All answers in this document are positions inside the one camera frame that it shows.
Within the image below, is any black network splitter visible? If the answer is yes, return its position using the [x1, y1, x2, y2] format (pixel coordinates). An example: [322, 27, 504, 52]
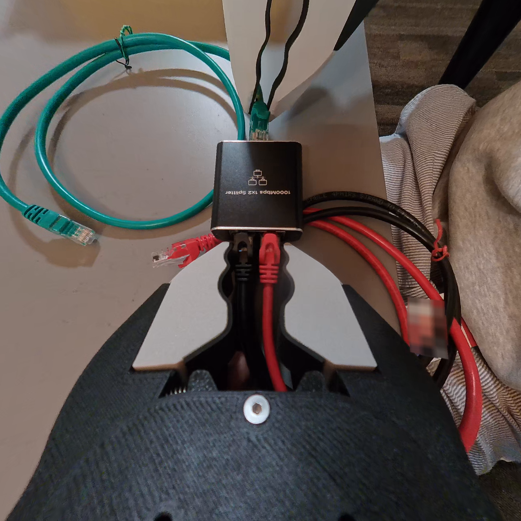
[210, 140, 304, 243]

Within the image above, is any red ethernet cable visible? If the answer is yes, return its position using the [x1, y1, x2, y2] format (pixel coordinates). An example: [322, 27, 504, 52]
[151, 208, 485, 453]

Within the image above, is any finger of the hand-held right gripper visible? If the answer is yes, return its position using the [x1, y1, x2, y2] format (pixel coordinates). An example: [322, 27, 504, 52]
[268, 0, 355, 121]
[222, 0, 271, 116]

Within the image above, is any black ethernet cable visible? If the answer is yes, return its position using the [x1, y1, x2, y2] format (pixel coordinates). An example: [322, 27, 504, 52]
[228, 190, 462, 391]

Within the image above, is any black table leg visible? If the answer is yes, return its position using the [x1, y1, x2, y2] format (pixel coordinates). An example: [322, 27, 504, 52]
[437, 0, 521, 89]

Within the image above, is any person's striped shirt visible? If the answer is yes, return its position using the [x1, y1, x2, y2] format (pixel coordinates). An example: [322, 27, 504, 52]
[379, 85, 521, 477]

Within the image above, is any green twist tie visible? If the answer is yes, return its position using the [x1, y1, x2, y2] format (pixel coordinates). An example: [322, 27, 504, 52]
[115, 25, 134, 70]

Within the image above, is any grey desk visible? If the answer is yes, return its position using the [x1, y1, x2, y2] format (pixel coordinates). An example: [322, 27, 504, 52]
[0, 0, 409, 521]

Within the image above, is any green ethernet cable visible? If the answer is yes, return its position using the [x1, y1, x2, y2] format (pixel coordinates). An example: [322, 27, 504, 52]
[0, 25, 271, 247]

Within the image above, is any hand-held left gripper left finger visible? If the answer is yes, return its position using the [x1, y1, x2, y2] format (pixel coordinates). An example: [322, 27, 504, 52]
[132, 242, 249, 373]

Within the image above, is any person's grey sweatshirt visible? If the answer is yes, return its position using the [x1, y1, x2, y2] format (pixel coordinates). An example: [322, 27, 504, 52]
[446, 81, 521, 412]

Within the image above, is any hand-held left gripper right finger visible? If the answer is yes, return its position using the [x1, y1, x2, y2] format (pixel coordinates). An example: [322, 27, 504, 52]
[282, 243, 378, 370]

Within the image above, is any red twist tie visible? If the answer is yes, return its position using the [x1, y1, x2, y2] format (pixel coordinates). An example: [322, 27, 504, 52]
[431, 219, 449, 262]

